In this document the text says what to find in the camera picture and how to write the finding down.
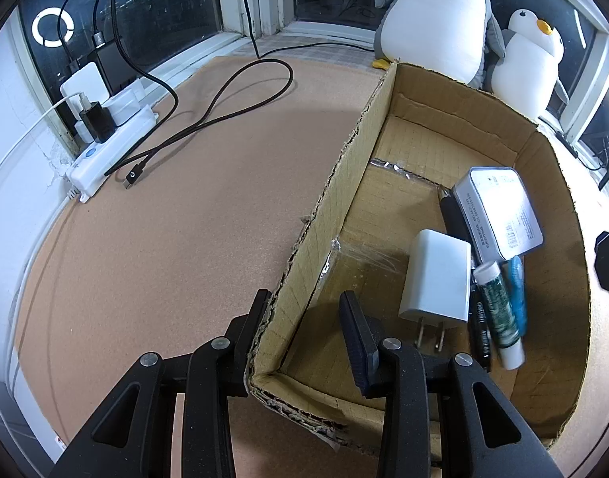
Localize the white green lip balm tube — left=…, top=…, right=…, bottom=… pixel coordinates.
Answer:
left=471, top=260, right=527, bottom=372

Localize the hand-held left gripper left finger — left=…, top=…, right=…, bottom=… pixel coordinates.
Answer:
left=48, top=289, right=274, bottom=478

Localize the black inline cable switch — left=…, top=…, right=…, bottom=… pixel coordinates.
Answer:
left=553, top=129, right=581, bottom=157

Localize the small black plug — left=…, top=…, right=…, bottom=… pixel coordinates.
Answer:
left=76, top=101, right=117, bottom=144

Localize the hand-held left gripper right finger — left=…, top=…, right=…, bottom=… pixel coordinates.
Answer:
left=338, top=291, right=566, bottom=478

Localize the white power strip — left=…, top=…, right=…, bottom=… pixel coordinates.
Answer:
left=66, top=87, right=158, bottom=203

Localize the brown cardboard box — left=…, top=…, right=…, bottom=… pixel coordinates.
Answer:
left=245, top=62, right=591, bottom=456

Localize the brown mat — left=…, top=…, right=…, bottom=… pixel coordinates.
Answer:
left=11, top=52, right=609, bottom=478

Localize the white charging cable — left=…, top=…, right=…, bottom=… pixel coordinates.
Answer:
left=0, top=90, right=84, bottom=200

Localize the white wall charger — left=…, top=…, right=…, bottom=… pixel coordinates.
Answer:
left=398, top=229, right=472, bottom=354

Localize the black power adapter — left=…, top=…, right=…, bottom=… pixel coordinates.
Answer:
left=83, top=45, right=136, bottom=91

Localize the white power adapter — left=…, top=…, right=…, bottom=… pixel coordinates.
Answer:
left=61, top=62, right=111, bottom=105

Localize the black pen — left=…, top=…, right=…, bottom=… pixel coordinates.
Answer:
left=436, top=186, right=494, bottom=374

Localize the white tin box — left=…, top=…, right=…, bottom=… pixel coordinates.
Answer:
left=451, top=166, right=544, bottom=264

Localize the black ring light cable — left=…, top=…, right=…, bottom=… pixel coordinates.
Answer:
left=255, top=40, right=377, bottom=61

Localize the large penguin plush toy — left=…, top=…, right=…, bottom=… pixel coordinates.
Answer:
left=371, top=0, right=507, bottom=88

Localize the black usb cable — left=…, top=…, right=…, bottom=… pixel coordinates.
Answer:
left=58, top=0, right=295, bottom=191

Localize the small blue clip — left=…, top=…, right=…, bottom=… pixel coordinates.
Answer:
left=506, top=255, right=529, bottom=337

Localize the small penguin plush toy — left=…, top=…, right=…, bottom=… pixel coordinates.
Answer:
left=486, top=8, right=570, bottom=118

